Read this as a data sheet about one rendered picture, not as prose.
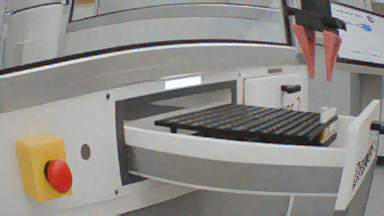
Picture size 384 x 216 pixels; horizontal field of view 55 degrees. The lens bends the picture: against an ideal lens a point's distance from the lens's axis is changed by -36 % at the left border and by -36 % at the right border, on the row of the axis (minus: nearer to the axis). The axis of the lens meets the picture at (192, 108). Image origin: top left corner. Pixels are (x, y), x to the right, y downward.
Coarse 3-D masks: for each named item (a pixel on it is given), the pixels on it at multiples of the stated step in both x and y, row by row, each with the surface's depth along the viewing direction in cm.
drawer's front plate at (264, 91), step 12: (252, 84) 90; (264, 84) 94; (276, 84) 99; (300, 84) 112; (252, 96) 90; (264, 96) 94; (276, 96) 99; (288, 96) 105; (300, 96) 112; (288, 108) 105; (300, 108) 113
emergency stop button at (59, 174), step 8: (56, 160) 46; (48, 168) 45; (56, 168) 45; (64, 168) 46; (48, 176) 45; (56, 176) 45; (64, 176) 46; (56, 184) 45; (64, 184) 46; (64, 192) 46
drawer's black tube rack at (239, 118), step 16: (192, 112) 75; (208, 112) 75; (224, 112) 75; (240, 112) 75; (256, 112) 75; (272, 112) 75; (288, 112) 75; (304, 112) 74; (176, 128) 67; (192, 128) 66; (208, 128) 64; (224, 128) 64; (240, 128) 63; (256, 128) 63; (272, 128) 63; (288, 128) 62; (304, 128) 62; (288, 144) 66; (304, 144) 65; (320, 144) 64
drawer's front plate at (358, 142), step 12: (372, 108) 59; (360, 120) 50; (372, 120) 59; (348, 132) 47; (360, 132) 48; (372, 132) 61; (348, 144) 47; (360, 144) 49; (348, 156) 47; (360, 156) 51; (372, 156) 66; (348, 168) 47; (348, 180) 47; (360, 180) 56; (348, 192) 47; (336, 204) 48
